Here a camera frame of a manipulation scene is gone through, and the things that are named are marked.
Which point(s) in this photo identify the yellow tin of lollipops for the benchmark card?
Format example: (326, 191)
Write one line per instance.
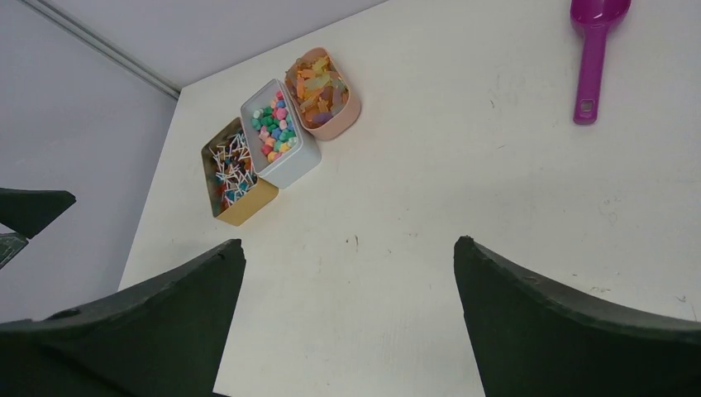
(235, 192)

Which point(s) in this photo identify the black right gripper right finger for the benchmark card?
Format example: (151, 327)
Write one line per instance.
(534, 336)

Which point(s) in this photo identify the purple plastic scoop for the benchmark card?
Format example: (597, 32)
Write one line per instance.
(593, 20)

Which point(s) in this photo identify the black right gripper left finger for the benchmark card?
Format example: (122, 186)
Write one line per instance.
(162, 337)

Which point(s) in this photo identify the aluminium frame post left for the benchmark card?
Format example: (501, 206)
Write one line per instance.
(103, 46)

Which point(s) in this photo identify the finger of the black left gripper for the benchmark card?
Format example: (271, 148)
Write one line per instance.
(10, 245)
(29, 212)

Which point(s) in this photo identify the pink tin of gummy candies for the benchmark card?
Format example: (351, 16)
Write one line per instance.
(322, 98)

